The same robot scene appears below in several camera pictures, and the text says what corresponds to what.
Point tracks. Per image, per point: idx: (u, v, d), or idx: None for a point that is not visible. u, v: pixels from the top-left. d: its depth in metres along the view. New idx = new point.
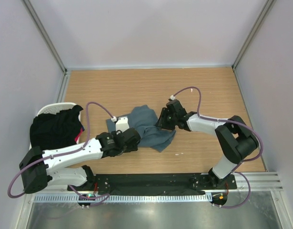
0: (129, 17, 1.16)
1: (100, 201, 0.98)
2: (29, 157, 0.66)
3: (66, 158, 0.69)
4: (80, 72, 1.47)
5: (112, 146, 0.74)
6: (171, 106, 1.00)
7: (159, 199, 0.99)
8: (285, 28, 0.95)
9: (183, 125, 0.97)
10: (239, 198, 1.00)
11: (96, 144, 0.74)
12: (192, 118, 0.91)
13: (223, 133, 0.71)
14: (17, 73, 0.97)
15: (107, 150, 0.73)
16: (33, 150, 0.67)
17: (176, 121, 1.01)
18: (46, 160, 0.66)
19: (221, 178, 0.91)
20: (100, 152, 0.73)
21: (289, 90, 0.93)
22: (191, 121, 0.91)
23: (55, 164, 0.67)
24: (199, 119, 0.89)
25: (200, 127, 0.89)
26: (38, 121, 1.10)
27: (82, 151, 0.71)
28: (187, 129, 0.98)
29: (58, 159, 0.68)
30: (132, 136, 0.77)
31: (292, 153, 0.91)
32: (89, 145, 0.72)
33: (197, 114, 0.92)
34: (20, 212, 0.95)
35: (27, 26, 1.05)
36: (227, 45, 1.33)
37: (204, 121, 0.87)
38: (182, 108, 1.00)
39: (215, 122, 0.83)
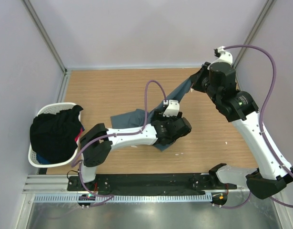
0: (128, 17, 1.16)
1: (101, 201, 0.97)
2: (94, 132, 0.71)
3: (127, 138, 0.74)
4: (80, 72, 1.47)
5: (165, 134, 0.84)
6: (219, 75, 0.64)
7: (159, 199, 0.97)
8: (287, 27, 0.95)
9: (229, 111, 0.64)
10: (240, 198, 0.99)
11: (151, 130, 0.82)
12: (249, 123, 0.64)
13: (277, 188, 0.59)
14: (17, 73, 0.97)
15: (160, 138, 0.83)
16: (98, 127, 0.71)
17: (220, 101, 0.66)
18: (111, 137, 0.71)
19: (220, 180, 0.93)
20: (155, 138, 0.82)
21: (290, 90, 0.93)
22: (246, 126, 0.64)
23: (117, 141, 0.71)
24: (257, 133, 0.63)
25: (251, 141, 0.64)
26: (37, 121, 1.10)
27: (140, 134, 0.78)
28: (230, 118, 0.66)
29: (121, 138, 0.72)
30: (182, 126, 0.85)
31: (290, 153, 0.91)
32: (146, 130, 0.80)
33: (259, 120, 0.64)
34: (20, 212, 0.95)
35: (27, 25, 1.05)
36: (227, 45, 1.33)
37: (264, 149, 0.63)
38: (234, 83, 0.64)
39: (275, 163, 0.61)
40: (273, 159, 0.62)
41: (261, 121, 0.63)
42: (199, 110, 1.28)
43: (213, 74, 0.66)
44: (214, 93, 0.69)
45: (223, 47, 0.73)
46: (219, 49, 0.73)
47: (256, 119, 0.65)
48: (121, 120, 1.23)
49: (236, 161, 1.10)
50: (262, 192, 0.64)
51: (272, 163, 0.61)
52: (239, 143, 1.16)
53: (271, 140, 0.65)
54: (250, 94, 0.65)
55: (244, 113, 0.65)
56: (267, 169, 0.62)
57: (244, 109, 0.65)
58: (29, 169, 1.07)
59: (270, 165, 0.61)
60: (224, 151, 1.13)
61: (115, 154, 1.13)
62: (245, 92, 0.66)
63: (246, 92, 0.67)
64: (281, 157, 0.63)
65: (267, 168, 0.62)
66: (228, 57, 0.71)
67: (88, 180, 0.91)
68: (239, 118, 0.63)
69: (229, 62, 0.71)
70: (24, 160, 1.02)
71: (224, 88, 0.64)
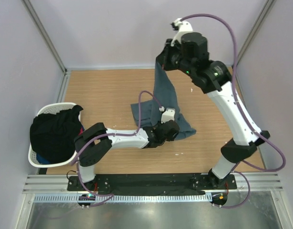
0: (128, 18, 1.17)
1: (101, 200, 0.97)
2: (93, 130, 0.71)
3: (124, 138, 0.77)
4: (80, 72, 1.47)
5: (154, 139, 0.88)
6: (192, 45, 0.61)
7: (159, 199, 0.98)
8: (286, 27, 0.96)
9: (206, 82, 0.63)
10: (239, 199, 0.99)
11: (144, 133, 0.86)
12: (225, 94, 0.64)
13: (248, 153, 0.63)
14: (17, 73, 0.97)
15: (149, 142, 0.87)
16: (97, 126, 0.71)
17: (194, 73, 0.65)
18: (110, 136, 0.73)
19: (221, 178, 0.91)
20: (146, 141, 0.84)
21: (290, 90, 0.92)
22: (221, 97, 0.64)
23: (116, 141, 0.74)
24: (233, 103, 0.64)
25: (225, 110, 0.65)
26: (38, 121, 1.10)
27: (134, 136, 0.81)
28: (206, 89, 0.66)
29: (119, 138, 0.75)
30: (171, 128, 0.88)
31: (291, 153, 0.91)
32: (139, 133, 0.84)
33: (232, 88, 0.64)
34: (20, 212, 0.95)
35: (27, 25, 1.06)
36: (227, 45, 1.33)
37: (237, 118, 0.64)
38: (207, 53, 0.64)
39: (248, 130, 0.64)
40: (245, 126, 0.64)
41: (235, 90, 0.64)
42: (198, 110, 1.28)
43: (185, 45, 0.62)
44: (187, 67, 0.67)
45: (179, 20, 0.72)
46: (176, 23, 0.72)
47: (230, 89, 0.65)
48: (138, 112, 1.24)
49: None
50: (237, 159, 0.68)
51: (245, 130, 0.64)
52: None
53: (244, 108, 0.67)
54: (224, 64, 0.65)
55: (219, 84, 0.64)
56: (240, 136, 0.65)
57: (219, 79, 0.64)
58: (29, 169, 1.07)
59: (244, 132, 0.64)
60: None
61: (115, 154, 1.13)
62: (219, 62, 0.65)
63: (219, 61, 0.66)
64: (252, 123, 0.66)
65: (241, 135, 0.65)
66: (187, 26, 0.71)
67: (85, 180, 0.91)
68: (215, 89, 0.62)
69: (190, 31, 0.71)
70: (24, 160, 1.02)
71: (197, 59, 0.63)
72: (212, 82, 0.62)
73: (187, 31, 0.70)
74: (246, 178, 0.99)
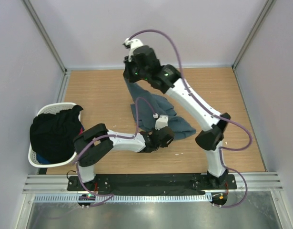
0: (128, 18, 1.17)
1: (101, 200, 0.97)
2: (94, 131, 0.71)
3: (124, 140, 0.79)
4: (80, 72, 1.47)
5: (149, 143, 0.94)
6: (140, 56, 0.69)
7: (159, 199, 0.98)
8: (285, 27, 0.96)
9: (160, 84, 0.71)
10: (235, 198, 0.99)
11: (141, 138, 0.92)
12: (178, 88, 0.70)
13: (214, 134, 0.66)
14: (17, 73, 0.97)
15: (146, 146, 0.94)
16: (98, 127, 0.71)
17: (149, 78, 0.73)
18: (111, 137, 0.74)
19: (218, 175, 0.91)
20: (143, 145, 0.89)
21: (290, 90, 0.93)
22: (175, 92, 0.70)
23: (116, 143, 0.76)
24: (187, 96, 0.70)
25: (184, 103, 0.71)
26: (38, 121, 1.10)
27: (133, 140, 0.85)
28: (163, 90, 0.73)
29: (119, 140, 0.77)
30: (166, 135, 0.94)
31: (291, 153, 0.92)
32: (137, 138, 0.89)
33: (183, 82, 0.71)
34: (20, 212, 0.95)
35: (27, 26, 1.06)
36: (227, 45, 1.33)
37: (196, 107, 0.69)
38: (156, 59, 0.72)
39: (208, 115, 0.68)
40: (205, 112, 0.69)
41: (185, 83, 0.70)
42: None
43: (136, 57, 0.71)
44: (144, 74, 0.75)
45: (128, 39, 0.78)
46: (126, 42, 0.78)
47: (181, 83, 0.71)
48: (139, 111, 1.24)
49: (236, 161, 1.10)
50: (210, 146, 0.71)
51: (205, 116, 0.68)
52: (239, 143, 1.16)
53: (200, 98, 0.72)
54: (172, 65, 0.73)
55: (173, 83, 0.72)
56: (203, 122, 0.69)
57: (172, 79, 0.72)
58: (29, 169, 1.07)
59: (205, 118, 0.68)
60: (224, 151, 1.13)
61: (115, 154, 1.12)
62: (169, 65, 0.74)
63: (169, 64, 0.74)
64: (211, 109, 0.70)
65: (203, 120, 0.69)
66: (137, 42, 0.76)
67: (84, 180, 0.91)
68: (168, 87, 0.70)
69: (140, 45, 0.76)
70: (24, 160, 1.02)
71: (149, 67, 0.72)
72: (165, 82, 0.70)
73: (138, 45, 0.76)
74: (243, 178, 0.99)
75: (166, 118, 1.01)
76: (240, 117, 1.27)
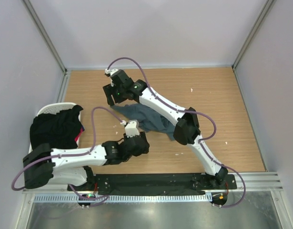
0: (128, 18, 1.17)
1: (101, 200, 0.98)
2: (37, 152, 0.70)
3: (73, 159, 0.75)
4: (80, 72, 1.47)
5: (115, 156, 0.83)
6: (116, 77, 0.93)
7: (159, 199, 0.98)
8: (285, 27, 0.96)
9: (133, 95, 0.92)
10: (233, 198, 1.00)
11: (102, 151, 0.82)
12: (146, 96, 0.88)
13: (181, 126, 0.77)
14: (17, 74, 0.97)
15: (110, 159, 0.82)
16: (42, 147, 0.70)
17: (125, 93, 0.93)
18: (55, 158, 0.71)
19: (215, 173, 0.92)
20: (103, 160, 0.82)
21: (290, 90, 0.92)
22: (144, 98, 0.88)
23: (62, 163, 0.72)
24: (154, 99, 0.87)
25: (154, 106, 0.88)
26: (38, 121, 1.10)
27: (88, 156, 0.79)
28: (137, 100, 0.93)
29: (65, 159, 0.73)
30: (134, 146, 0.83)
31: (291, 153, 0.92)
32: (95, 151, 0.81)
33: (150, 90, 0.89)
34: (20, 212, 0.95)
35: (27, 25, 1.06)
36: (227, 45, 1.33)
37: (162, 106, 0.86)
38: (128, 78, 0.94)
39: (173, 111, 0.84)
40: (170, 109, 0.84)
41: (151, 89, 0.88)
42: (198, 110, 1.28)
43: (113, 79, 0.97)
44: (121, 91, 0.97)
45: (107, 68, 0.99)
46: (106, 71, 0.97)
47: (148, 91, 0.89)
48: (131, 113, 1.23)
49: (236, 161, 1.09)
50: (186, 138, 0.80)
51: (171, 112, 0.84)
52: (239, 143, 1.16)
53: (166, 99, 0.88)
54: (141, 80, 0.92)
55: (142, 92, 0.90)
56: (172, 119, 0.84)
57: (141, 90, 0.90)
58: None
59: (171, 114, 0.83)
60: (224, 151, 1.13)
61: None
62: (138, 80, 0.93)
63: (139, 79, 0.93)
64: (176, 106, 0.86)
65: (170, 116, 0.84)
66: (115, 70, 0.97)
67: (75, 184, 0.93)
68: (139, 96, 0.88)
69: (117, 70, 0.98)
70: None
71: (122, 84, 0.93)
72: (135, 92, 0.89)
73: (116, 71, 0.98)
74: (241, 178, 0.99)
75: (135, 123, 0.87)
76: (241, 117, 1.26)
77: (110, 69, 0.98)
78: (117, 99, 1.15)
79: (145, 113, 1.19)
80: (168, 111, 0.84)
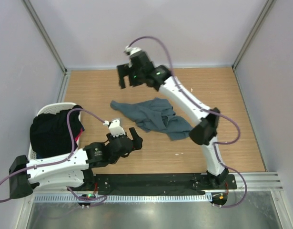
0: (128, 17, 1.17)
1: (100, 201, 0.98)
2: (14, 165, 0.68)
3: (50, 168, 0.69)
4: (80, 72, 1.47)
5: (99, 159, 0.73)
6: (136, 58, 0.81)
7: (159, 199, 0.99)
8: (285, 27, 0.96)
9: (153, 82, 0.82)
10: (235, 198, 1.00)
11: (84, 155, 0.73)
12: (168, 86, 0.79)
13: (203, 128, 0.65)
14: (17, 74, 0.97)
15: (94, 162, 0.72)
16: (18, 160, 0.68)
17: (144, 78, 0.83)
18: (30, 170, 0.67)
19: (217, 174, 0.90)
20: (85, 165, 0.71)
21: (290, 90, 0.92)
22: (166, 88, 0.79)
23: (38, 173, 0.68)
24: (177, 91, 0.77)
25: (175, 99, 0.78)
26: (38, 121, 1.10)
27: (67, 162, 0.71)
28: (156, 88, 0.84)
29: (42, 169, 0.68)
30: (121, 146, 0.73)
31: (291, 153, 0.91)
32: (75, 157, 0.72)
33: (174, 81, 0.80)
34: (20, 212, 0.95)
35: (27, 25, 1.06)
36: (227, 45, 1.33)
37: (185, 101, 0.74)
38: (149, 61, 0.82)
39: (197, 109, 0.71)
40: (194, 106, 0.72)
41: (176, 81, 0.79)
42: None
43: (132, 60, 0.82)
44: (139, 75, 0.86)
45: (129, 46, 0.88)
46: (127, 49, 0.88)
47: (172, 82, 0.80)
48: (131, 112, 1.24)
49: (236, 161, 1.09)
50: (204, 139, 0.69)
51: (194, 110, 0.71)
52: (239, 143, 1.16)
53: (191, 94, 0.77)
54: (165, 66, 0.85)
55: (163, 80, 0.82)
56: (193, 116, 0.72)
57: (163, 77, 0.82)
58: None
59: (193, 111, 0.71)
60: (224, 151, 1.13)
61: None
62: (161, 66, 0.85)
63: (162, 65, 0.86)
64: (200, 103, 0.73)
65: (192, 114, 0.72)
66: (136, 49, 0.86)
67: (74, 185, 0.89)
68: (161, 84, 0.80)
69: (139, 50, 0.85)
70: None
71: (142, 67, 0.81)
72: (156, 79, 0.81)
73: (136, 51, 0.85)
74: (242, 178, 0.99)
75: (118, 121, 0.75)
76: (241, 117, 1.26)
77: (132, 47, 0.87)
78: (132, 82, 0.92)
79: (146, 112, 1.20)
80: (191, 108, 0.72)
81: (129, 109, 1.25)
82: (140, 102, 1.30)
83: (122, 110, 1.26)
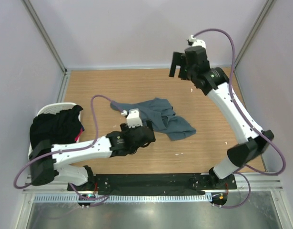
0: (128, 17, 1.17)
1: (101, 201, 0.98)
2: (38, 150, 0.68)
3: (75, 153, 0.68)
4: (80, 72, 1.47)
5: (122, 146, 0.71)
6: (192, 53, 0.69)
7: (159, 199, 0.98)
8: (285, 27, 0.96)
9: (204, 84, 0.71)
10: (239, 198, 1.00)
11: (107, 142, 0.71)
12: (220, 91, 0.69)
13: (248, 148, 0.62)
14: (17, 74, 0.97)
15: (116, 150, 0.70)
16: (42, 144, 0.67)
17: (195, 77, 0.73)
18: (55, 154, 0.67)
19: (220, 177, 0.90)
20: (109, 152, 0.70)
21: (290, 90, 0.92)
22: (218, 95, 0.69)
23: (63, 159, 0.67)
24: (229, 101, 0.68)
25: (225, 109, 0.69)
26: (37, 121, 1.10)
27: (91, 149, 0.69)
28: (205, 91, 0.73)
29: (67, 154, 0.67)
30: (143, 136, 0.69)
31: (291, 153, 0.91)
32: (98, 143, 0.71)
33: (228, 88, 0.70)
34: (20, 212, 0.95)
35: (27, 25, 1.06)
36: (227, 45, 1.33)
37: (236, 115, 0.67)
38: (207, 60, 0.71)
39: (247, 126, 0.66)
40: (244, 122, 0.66)
41: (230, 89, 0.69)
42: (198, 110, 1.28)
43: (187, 55, 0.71)
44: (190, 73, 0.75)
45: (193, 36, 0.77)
46: (190, 39, 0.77)
47: (226, 88, 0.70)
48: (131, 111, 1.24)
49: None
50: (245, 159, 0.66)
51: (244, 127, 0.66)
52: None
53: (243, 108, 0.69)
54: (222, 69, 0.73)
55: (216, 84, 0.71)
56: (240, 133, 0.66)
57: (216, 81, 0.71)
58: None
59: (242, 128, 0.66)
60: (224, 151, 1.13)
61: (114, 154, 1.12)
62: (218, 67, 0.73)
63: (218, 67, 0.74)
64: (252, 121, 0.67)
65: (240, 130, 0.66)
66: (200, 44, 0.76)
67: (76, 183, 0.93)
68: (213, 88, 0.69)
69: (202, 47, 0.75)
70: (24, 160, 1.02)
71: (197, 66, 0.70)
72: (208, 82, 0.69)
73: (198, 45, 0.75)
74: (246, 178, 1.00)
75: (137, 112, 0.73)
76: None
77: (196, 38, 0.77)
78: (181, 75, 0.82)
79: (146, 111, 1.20)
80: (240, 123, 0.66)
81: (129, 109, 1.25)
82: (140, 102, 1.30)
83: (122, 110, 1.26)
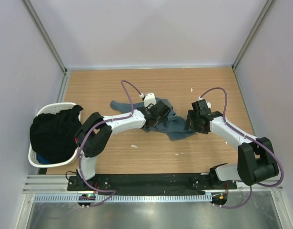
0: (128, 18, 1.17)
1: (101, 200, 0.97)
2: (90, 121, 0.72)
3: (122, 122, 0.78)
4: (80, 72, 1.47)
5: (150, 116, 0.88)
6: (195, 103, 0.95)
7: (159, 199, 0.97)
8: (285, 27, 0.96)
9: (205, 122, 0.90)
10: (240, 198, 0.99)
11: (139, 114, 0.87)
12: (217, 120, 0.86)
13: (243, 150, 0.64)
14: (17, 74, 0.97)
15: (147, 119, 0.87)
16: (94, 116, 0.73)
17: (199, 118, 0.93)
18: (108, 122, 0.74)
19: (220, 178, 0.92)
20: (144, 120, 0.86)
21: (289, 89, 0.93)
22: (213, 123, 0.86)
23: (116, 126, 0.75)
24: (224, 125, 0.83)
25: (222, 132, 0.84)
26: (37, 121, 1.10)
27: (131, 118, 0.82)
28: (208, 128, 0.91)
29: (117, 122, 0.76)
30: (164, 106, 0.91)
31: (291, 153, 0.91)
32: (135, 114, 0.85)
33: (222, 119, 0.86)
34: (20, 212, 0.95)
35: (27, 25, 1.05)
36: (227, 45, 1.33)
37: (229, 131, 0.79)
38: (207, 107, 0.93)
39: (241, 137, 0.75)
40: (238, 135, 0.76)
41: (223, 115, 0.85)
42: None
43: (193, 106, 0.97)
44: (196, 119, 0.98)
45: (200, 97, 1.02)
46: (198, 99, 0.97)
47: (220, 118, 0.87)
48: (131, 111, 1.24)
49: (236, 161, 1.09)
50: (250, 170, 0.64)
51: (237, 137, 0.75)
52: None
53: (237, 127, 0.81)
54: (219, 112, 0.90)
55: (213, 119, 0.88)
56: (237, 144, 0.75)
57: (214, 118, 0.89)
58: (29, 169, 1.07)
59: (236, 139, 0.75)
60: (224, 151, 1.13)
61: (115, 154, 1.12)
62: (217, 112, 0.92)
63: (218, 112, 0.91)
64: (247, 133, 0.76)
65: (235, 141, 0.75)
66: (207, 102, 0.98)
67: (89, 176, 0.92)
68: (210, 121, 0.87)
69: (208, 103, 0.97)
70: (24, 160, 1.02)
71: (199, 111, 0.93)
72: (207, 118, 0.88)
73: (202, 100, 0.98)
74: None
75: (153, 94, 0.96)
76: (241, 117, 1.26)
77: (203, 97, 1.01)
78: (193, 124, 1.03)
79: None
80: (235, 136, 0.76)
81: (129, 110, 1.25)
82: (140, 102, 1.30)
83: (122, 110, 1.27)
